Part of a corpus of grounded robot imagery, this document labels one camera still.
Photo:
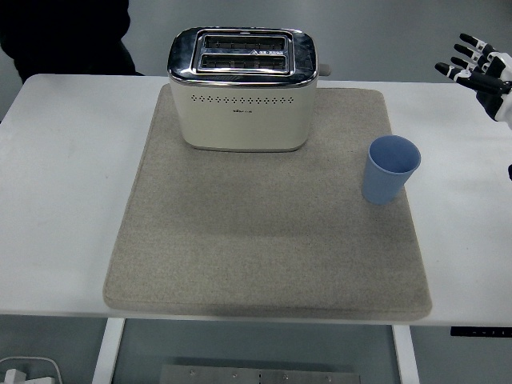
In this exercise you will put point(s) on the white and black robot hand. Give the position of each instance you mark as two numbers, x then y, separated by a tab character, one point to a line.
494	86

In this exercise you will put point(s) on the blue plastic cup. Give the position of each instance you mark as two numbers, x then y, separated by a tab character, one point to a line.
384	180

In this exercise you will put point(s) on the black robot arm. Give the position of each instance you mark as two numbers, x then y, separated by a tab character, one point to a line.
510	172

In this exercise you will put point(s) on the black table control panel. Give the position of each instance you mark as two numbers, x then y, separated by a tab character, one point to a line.
480	331

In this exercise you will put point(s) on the cream and chrome toaster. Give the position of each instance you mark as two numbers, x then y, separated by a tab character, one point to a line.
240	120

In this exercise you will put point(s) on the white table leg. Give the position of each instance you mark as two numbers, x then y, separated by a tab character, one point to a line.
406	356
108	352

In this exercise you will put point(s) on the beige fabric mat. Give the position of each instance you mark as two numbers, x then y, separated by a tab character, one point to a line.
248	240

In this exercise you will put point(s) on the grey metal plate with screws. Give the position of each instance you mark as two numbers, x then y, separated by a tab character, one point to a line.
260	375

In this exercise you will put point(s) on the person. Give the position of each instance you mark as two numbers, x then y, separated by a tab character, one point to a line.
68	40

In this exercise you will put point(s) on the small white block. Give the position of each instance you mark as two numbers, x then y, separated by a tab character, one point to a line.
15	377

